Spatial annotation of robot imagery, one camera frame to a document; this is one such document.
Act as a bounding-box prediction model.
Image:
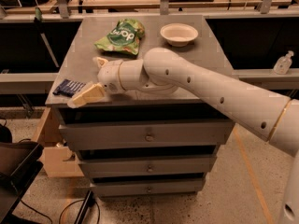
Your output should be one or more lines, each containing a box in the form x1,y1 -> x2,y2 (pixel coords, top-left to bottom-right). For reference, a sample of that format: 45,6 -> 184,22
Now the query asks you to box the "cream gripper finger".
67,82 -> 106,108
93,57 -> 108,69

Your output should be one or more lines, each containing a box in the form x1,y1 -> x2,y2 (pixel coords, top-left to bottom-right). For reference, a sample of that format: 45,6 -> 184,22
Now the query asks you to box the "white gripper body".
97,60 -> 125,94

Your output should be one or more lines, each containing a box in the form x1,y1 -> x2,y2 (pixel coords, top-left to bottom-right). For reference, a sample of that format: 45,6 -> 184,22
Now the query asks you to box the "dark blue rxbar wrapper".
53,79 -> 85,97

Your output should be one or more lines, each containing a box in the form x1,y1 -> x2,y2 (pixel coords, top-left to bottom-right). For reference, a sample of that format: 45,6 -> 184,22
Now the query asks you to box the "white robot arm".
67,48 -> 299,224

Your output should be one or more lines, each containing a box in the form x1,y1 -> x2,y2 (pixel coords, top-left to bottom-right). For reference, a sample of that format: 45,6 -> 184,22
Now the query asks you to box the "green chip bag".
94,19 -> 145,55

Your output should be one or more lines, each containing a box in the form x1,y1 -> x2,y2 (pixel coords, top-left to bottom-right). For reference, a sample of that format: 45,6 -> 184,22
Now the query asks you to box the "grey drawer cabinet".
46,15 -> 235,198

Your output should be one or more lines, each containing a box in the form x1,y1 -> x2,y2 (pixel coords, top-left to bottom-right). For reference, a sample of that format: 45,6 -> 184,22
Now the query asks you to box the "white paper bowl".
160,23 -> 198,48

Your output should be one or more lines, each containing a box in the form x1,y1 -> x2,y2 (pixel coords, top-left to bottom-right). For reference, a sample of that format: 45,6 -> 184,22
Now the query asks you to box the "black case on floor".
0,141 -> 43,224

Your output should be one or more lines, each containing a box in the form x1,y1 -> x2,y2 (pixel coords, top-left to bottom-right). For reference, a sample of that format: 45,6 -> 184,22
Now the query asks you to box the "clear hand sanitizer bottle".
274,50 -> 294,75

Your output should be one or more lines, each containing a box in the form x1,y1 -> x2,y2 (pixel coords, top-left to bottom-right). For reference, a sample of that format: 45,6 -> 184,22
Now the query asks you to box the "black floor cable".
12,184 -> 101,224

